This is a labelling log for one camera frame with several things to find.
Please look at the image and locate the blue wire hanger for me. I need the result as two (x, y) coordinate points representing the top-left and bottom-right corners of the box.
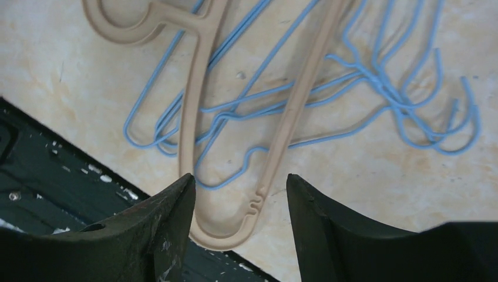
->
(193, 0), (482, 192)
(123, 1), (318, 157)
(155, 0), (446, 159)

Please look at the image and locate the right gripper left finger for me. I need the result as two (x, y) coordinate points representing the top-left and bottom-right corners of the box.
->
(1, 174), (196, 281)

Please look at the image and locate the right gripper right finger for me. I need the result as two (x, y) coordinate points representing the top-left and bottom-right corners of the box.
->
(286, 174), (497, 281)

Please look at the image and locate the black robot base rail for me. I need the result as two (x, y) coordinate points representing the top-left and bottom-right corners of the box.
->
(0, 97), (279, 282)

